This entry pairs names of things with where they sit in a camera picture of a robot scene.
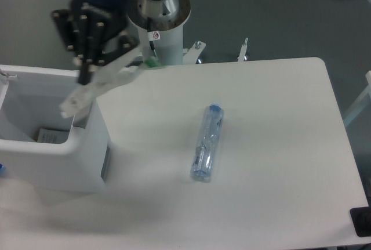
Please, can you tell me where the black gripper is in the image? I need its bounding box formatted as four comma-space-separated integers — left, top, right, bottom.
51, 0, 139, 85

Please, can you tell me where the clear plastic bag green strip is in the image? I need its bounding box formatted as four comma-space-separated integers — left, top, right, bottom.
59, 47, 166, 118

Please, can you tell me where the crushed clear plastic bottle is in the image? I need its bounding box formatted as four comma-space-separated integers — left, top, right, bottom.
190, 103, 224, 182

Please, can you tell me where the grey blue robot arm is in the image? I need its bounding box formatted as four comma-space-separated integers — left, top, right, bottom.
51, 0, 139, 85

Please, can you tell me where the white trash can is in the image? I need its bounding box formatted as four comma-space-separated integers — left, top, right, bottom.
1, 65, 111, 193

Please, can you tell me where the white leveling foot bolt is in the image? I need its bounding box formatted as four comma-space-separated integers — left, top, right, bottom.
237, 37, 249, 62

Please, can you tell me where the blue object at left edge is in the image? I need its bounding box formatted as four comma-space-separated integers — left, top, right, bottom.
0, 164, 5, 177

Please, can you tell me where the black device at table corner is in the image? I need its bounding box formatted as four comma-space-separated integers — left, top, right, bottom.
350, 206, 370, 237

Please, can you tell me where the black cable on pedestal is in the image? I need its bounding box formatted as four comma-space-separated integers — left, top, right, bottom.
147, 17, 159, 59

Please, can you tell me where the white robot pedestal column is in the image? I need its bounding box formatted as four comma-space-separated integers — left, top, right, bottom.
128, 0, 191, 66

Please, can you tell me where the white pedestal base frame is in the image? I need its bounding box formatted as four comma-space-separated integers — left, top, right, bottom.
183, 41, 206, 64

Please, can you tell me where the white frame at right edge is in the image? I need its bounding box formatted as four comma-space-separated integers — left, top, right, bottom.
343, 71, 370, 128

